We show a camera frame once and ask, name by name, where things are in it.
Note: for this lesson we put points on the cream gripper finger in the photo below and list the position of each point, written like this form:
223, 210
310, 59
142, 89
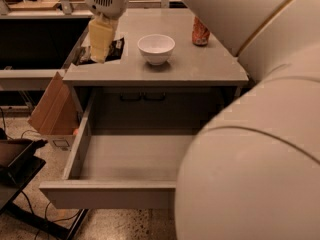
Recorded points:
101, 34

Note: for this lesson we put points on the black rxbar chocolate wrapper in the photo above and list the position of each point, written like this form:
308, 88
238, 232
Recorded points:
115, 52

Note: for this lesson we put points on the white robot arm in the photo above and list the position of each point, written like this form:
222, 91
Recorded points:
253, 172

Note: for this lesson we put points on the grey counter cabinet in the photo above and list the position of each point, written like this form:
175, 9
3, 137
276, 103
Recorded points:
189, 69

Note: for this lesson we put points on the open grey top drawer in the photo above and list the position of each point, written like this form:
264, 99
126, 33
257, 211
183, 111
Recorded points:
127, 152

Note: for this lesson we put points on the white bowl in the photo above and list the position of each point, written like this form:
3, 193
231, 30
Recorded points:
156, 49

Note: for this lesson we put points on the orange soda can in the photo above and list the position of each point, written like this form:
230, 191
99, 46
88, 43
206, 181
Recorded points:
200, 34

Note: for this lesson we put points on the brown cardboard box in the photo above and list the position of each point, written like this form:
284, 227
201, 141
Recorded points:
55, 117

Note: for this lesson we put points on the black table at left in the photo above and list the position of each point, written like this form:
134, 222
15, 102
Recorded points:
18, 166

